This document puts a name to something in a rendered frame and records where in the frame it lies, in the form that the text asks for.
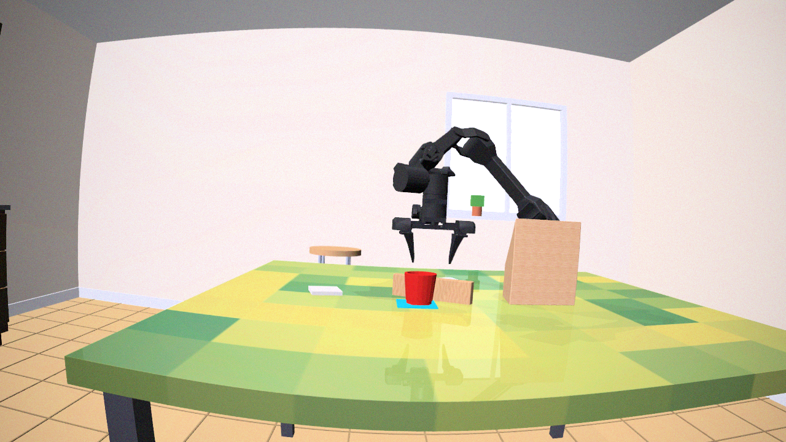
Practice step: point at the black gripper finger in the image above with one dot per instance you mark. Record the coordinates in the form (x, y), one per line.
(410, 241)
(455, 242)

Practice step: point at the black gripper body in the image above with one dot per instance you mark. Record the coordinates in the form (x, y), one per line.
(434, 210)

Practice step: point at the white flat rectangular block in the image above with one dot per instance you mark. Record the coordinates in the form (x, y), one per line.
(321, 290)

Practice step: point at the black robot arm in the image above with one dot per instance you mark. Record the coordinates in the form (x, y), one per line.
(422, 176)

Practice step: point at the red cup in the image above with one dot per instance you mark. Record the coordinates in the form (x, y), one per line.
(419, 287)

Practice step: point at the tan wooden plank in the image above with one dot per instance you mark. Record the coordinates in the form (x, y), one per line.
(446, 290)

